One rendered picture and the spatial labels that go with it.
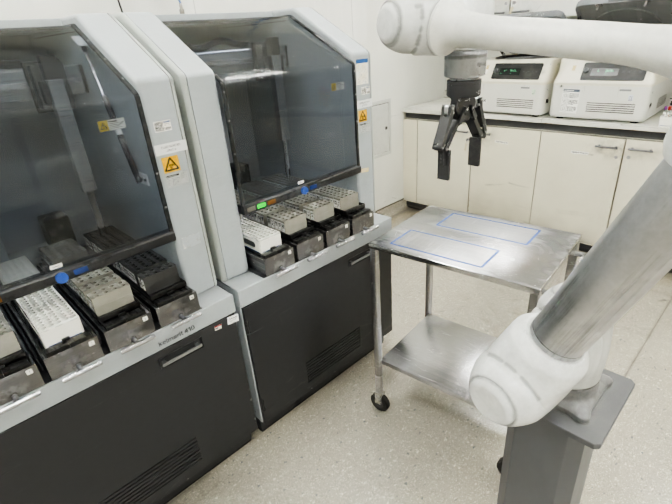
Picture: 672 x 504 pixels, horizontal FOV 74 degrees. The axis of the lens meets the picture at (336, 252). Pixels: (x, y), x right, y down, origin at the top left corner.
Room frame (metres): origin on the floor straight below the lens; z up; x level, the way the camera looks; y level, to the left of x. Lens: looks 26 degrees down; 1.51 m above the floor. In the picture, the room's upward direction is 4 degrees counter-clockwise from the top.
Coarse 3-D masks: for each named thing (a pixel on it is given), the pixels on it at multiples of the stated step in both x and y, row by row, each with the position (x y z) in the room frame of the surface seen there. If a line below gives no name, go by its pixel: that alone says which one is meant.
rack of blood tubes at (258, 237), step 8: (248, 224) 1.64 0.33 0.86; (256, 224) 1.62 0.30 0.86; (248, 232) 1.55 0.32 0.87; (256, 232) 1.54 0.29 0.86; (264, 232) 1.54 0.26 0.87; (272, 232) 1.53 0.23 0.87; (248, 240) 1.60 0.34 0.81; (256, 240) 1.47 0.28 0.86; (264, 240) 1.48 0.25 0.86; (272, 240) 1.50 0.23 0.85; (280, 240) 1.52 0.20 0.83; (256, 248) 1.48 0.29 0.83; (264, 248) 1.47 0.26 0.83
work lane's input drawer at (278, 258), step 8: (248, 248) 1.51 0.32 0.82; (272, 248) 1.48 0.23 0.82; (280, 248) 1.49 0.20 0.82; (288, 248) 1.51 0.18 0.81; (248, 256) 1.49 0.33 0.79; (256, 256) 1.46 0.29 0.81; (264, 256) 1.43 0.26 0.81; (272, 256) 1.45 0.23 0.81; (280, 256) 1.47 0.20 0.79; (288, 256) 1.49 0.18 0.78; (256, 264) 1.46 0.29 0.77; (264, 264) 1.42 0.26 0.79; (272, 264) 1.44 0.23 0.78; (280, 264) 1.47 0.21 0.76; (288, 264) 1.49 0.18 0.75; (296, 264) 1.47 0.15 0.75; (272, 272) 1.44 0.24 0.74; (280, 272) 1.42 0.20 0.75
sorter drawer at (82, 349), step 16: (16, 320) 1.20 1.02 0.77; (32, 336) 1.06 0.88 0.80; (80, 336) 1.02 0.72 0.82; (96, 336) 1.03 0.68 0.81; (48, 352) 0.96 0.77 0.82; (64, 352) 0.97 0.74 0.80; (80, 352) 1.00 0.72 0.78; (96, 352) 1.02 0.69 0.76; (48, 368) 0.94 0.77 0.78; (64, 368) 0.96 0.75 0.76; (80, 368) 0.96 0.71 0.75
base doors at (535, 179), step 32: (416, 128) 3.80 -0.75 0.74; (512, 128) 3.20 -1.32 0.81; (416, 160) 3.80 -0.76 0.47; (480, 160) 3.36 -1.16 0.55; (512, 160) 3.17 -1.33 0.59; (544, 160) 3.00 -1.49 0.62; (576, 160) 2.85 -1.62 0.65; (608, 160) 2.71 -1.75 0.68; (640, 160) 2.59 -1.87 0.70; (416, 192) 3.80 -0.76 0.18; (448, 192) 3.55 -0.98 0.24; (480, 192) 3.34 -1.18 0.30; (512, 192) 3.15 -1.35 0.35; (544, 192) 2.98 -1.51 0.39; (576, 192) 2.82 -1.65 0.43; (608, 192) 2.68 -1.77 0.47; (544, 224) 2.96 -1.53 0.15; (576, 224) 2.80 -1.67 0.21
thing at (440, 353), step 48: (384, 240) 1.48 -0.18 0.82; (432, 240) 1.45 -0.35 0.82; (480, 240) 1.42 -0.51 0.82; (528, 240) 1.39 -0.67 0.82; (576, 240) 1.36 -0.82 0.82; (432, 288) 1.78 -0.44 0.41; (528, 288) 1.09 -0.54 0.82; (432, 336) 1.60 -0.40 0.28; (480, 336) 1.57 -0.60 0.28; (432, 384) 1.31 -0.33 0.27
